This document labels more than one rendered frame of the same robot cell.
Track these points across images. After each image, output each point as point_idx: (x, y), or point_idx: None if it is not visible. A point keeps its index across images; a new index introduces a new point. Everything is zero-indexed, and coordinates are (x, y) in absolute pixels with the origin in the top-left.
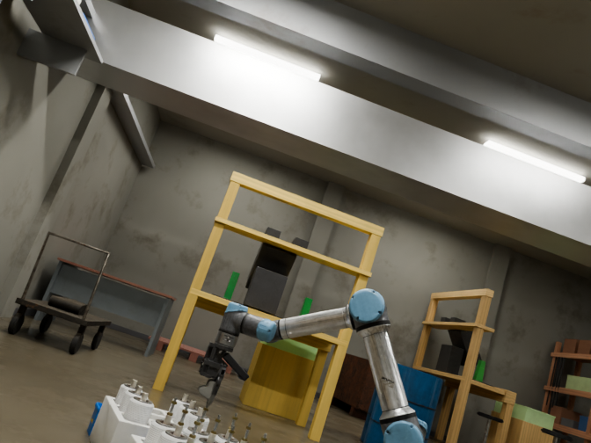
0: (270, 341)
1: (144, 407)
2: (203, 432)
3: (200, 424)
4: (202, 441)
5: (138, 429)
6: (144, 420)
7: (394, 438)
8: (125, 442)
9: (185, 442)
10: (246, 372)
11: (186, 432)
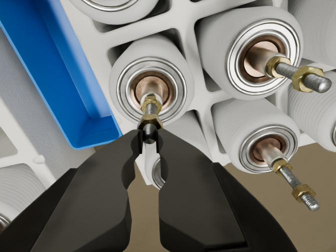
0: None
1: (19, 210)
2: (141, 74)
3: (162, 100)
4: (279, 86)
5: (58, 173)
6: (25, 180)
7: None
8: (75, 166)
9: (334, 134)
10: None
11: (177, 119)
